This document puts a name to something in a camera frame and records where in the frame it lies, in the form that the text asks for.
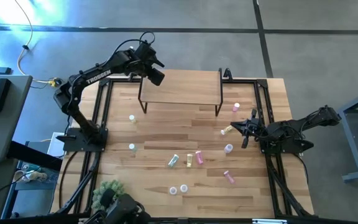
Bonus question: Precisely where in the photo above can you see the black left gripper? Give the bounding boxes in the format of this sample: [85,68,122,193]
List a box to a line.
[132,40,165,86]

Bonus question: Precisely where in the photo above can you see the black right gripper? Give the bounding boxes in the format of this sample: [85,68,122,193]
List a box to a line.
[230,108,272,149]

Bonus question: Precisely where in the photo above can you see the wooden shelf black legs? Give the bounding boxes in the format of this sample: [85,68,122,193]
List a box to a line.
[137,67,225,118]

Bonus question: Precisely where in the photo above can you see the green artificial plant white pot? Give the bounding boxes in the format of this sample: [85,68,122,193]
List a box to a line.
[91,179,126,212]

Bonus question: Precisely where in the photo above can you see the white box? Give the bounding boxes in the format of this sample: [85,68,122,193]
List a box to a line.
[47,132,67,158]

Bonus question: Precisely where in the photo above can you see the black beam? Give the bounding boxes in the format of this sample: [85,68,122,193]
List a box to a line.
[6,140,63,171]

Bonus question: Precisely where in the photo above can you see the teal can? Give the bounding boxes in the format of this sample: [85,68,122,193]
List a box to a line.
[21,163,42,172]

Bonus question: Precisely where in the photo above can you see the blue utility cart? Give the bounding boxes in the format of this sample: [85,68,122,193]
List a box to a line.
[0,179,60,220]

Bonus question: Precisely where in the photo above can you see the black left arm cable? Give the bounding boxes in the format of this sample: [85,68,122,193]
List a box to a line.
[103,30,157,68]

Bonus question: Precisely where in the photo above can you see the black metal table frame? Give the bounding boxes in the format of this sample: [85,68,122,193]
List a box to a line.
[54,67,315,218]

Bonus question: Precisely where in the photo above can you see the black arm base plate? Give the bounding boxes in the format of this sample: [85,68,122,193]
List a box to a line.
[56,126,109,153]
[259,136,315,156]

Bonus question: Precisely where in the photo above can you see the silver bracket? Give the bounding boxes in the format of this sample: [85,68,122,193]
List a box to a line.
[252,218,288,224]

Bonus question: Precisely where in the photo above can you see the grey metal cart frame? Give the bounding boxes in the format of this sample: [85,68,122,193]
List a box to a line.
[337,85,358,184]

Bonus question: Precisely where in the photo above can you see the cream floor cable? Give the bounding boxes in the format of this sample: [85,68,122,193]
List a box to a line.
[13,0,54,85]

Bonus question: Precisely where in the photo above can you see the black floor cable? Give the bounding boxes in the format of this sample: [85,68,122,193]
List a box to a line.
[57,151,80,209]

